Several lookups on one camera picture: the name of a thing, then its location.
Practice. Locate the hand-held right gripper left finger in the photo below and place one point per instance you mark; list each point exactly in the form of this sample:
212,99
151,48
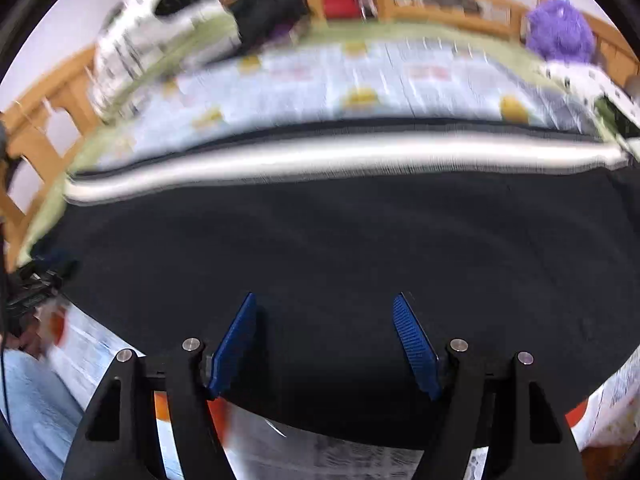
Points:
235,345

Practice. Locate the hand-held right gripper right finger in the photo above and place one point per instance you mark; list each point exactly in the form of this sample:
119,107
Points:
415,345

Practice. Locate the black pants with white waistband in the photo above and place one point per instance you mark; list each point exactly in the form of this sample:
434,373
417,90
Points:
325,240

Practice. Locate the fruit print lace tablecloth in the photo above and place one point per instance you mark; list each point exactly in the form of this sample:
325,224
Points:
375,80

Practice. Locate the white spotted folded quilt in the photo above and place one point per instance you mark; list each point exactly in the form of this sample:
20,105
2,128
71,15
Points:
145,25

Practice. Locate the white spotted pillow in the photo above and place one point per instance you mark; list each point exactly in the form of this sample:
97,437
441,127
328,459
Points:
580,80

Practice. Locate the green bed sheet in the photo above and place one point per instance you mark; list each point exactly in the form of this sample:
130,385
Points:
350,35

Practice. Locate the purple cloth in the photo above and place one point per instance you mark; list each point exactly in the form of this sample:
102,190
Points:
285,31

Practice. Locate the black jacket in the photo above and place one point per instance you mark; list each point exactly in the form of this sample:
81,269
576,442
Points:
265,5

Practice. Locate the grey patterned cloth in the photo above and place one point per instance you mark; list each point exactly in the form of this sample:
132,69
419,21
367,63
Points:
440,2

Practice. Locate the purple plush toy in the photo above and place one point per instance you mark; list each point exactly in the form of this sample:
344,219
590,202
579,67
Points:
560,30

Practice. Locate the red chair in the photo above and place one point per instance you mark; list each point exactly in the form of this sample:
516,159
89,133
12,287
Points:
337,2

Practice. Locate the wooden bed frame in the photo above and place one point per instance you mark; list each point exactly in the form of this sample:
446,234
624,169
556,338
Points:
30,145

